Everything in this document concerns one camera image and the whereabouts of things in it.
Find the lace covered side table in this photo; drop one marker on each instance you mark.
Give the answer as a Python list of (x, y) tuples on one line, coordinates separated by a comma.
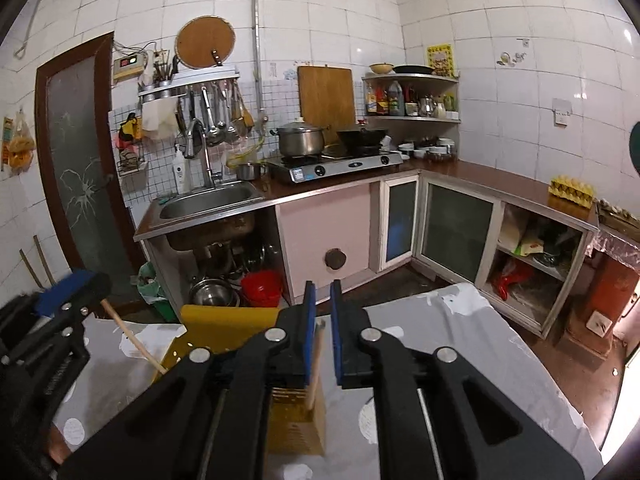
[(615, 240)]

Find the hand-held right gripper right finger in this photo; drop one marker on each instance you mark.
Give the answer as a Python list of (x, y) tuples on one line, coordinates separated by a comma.
[(336, 340)]

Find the round wooden cutting board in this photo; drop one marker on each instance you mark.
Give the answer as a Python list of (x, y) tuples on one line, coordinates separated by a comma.
[(200, 40)]

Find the cluster of small bowls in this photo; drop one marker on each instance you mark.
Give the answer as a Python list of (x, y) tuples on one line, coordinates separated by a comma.
[(430, 151)]

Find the beige box with red display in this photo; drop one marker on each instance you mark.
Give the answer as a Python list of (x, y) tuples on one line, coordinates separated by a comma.
[(129, 66)]

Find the kitchen counter cabinet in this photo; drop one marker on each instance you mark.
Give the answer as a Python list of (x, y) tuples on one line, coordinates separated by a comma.
[(320, 225)]

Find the thin wooden stick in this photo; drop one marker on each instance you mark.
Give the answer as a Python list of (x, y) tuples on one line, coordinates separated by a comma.
[(27, 267), (44, 262)]

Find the steel corner shelf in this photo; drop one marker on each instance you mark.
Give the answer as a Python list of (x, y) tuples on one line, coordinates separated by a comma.
[(410, 119)]

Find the green round wall plate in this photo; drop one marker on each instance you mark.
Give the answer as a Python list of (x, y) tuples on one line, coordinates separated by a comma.
[(635, 150)]

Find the red plastic bucket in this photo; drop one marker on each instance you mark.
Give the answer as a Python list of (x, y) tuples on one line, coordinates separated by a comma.
[(262, 290)]

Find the steel sink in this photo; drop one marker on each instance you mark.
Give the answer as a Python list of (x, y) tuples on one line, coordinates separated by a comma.
[(210, 202)]

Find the white soap bottle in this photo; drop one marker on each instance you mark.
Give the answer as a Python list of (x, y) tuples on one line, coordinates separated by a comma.
[(180, 172)]

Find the yellow perforated utensil basket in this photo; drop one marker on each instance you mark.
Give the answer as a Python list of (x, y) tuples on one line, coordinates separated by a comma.
[(225, 330)]

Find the black wok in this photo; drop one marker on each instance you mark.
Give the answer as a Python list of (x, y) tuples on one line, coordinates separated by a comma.
[(360, 137)]

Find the brown framed glass door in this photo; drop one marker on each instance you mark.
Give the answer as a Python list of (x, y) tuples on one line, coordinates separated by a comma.
[(75, 160)]

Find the yellow bowl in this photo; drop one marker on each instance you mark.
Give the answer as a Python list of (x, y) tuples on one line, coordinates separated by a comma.
[(381, 68)]

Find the steel kitchen faucet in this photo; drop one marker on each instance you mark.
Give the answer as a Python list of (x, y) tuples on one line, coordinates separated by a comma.
[(192, 135)]

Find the steel wall utensil rack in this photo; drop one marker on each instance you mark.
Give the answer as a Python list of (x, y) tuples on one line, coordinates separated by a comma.
[(200, 80)]

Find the grey wall pipe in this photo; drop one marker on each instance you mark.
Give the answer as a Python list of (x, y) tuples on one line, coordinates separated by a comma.
[(256, 35)]

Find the black shallow pan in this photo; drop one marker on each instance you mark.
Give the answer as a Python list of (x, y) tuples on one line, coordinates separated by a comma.
[(412, 69)]

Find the orange hanging bag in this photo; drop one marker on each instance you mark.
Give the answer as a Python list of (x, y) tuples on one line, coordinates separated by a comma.
[(20, 145)]

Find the white hanging cloth bag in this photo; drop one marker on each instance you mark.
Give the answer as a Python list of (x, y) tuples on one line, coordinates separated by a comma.
[(159, 120)]

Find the yellow egg carton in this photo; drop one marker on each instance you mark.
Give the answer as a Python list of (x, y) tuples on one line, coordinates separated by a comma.
[(572, 191)]

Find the red plastic bag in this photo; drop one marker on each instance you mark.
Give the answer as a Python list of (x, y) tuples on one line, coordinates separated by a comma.
[(510, 280)]

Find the steel gas stove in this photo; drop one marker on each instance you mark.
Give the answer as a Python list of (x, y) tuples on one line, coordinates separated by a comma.
[(340, 167)]

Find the dark-tipped wooden chopstick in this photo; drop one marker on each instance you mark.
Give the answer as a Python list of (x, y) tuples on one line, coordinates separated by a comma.
[(135, 342)]

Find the wall decal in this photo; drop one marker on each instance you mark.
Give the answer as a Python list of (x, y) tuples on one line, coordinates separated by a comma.
[(506, 57)]

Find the green trash bag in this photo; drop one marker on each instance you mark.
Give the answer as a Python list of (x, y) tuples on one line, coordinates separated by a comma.
[(155, 295)]

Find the white wall socket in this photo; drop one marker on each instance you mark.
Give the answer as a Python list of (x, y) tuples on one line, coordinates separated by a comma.
[(562, 114)]

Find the grey white-patched tablecloth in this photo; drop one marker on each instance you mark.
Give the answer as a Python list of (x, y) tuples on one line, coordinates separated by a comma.
[(450, 340)]

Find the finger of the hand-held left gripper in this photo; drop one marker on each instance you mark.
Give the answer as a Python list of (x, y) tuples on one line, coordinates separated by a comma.
[(65, 289), (52, 375)]

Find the row of condiment bottles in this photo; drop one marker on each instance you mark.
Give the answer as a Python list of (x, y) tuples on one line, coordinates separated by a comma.
[(395, 100)]

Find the small steel cup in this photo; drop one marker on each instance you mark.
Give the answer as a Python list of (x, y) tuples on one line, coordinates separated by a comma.
[(246, 171)]

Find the long pale wooden chopstick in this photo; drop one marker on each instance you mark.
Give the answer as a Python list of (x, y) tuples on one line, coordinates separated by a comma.
[(315, 370)]

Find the yellow black hanging scrubber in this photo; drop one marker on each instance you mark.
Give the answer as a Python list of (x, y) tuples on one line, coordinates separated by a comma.
[(130, 127)]

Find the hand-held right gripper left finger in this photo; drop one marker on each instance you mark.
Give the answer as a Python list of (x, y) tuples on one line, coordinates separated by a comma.
[(309, 325)]

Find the pile of steel basins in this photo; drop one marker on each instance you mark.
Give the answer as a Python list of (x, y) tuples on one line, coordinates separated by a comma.
[(212, 292)]

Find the row of hanging steel ladles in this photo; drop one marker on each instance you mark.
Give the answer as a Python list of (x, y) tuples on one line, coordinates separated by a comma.
[(217, 120)]

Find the steel pot with lid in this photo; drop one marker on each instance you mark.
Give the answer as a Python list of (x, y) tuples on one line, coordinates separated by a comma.
[(300, 140)]

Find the rectangular wooden cutting board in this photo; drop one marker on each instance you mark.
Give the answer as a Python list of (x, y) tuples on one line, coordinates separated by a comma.
[(325, 95)]

